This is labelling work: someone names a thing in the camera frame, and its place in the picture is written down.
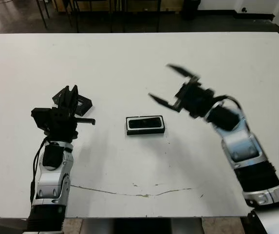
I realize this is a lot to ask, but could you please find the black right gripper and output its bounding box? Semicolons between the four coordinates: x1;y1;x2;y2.
148;63;212;119

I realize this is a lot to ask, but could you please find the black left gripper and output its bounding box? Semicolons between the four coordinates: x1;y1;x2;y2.
45;84;96;144

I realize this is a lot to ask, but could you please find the black box lid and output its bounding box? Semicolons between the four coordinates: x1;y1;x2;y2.
52;86;93;117

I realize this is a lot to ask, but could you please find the black box white insert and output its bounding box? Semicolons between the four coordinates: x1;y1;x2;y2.
124;115;166;136

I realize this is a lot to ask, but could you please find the wooden plywood crate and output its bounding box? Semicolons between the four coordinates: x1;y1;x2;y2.
160;0;182;12

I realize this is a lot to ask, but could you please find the robot lower body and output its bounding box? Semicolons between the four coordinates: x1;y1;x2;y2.
83;218;202;234

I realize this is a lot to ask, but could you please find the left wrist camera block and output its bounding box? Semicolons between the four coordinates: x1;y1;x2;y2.
31;107;54;130

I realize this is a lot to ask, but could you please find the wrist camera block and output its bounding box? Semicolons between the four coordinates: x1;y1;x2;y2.
201;87;216;98
31;107;54;130

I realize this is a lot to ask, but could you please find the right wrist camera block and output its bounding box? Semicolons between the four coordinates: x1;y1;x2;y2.
201;87;216;98

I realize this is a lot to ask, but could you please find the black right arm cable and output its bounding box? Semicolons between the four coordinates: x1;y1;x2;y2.
213;94;242;110

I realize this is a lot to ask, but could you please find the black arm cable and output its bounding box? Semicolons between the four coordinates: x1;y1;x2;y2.
213;94;242;110
29;137;48;203

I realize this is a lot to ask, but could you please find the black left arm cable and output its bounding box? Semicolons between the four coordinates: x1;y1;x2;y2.
29;137;48;203

